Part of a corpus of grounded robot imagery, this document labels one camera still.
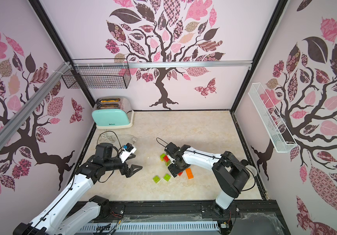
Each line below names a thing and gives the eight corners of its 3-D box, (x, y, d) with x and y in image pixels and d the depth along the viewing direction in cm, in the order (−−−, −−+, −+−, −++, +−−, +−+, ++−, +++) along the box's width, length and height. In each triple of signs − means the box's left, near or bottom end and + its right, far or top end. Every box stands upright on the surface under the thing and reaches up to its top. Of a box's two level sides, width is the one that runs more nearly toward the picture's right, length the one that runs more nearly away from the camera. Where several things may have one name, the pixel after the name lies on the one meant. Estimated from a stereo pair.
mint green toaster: (99, 129, 111) (88, 112, 97) (106, 113, 122) (97, 96, 108) (131, 129, 111) (125, 112, 97) (135, 113, 122) (130, 96, 108)
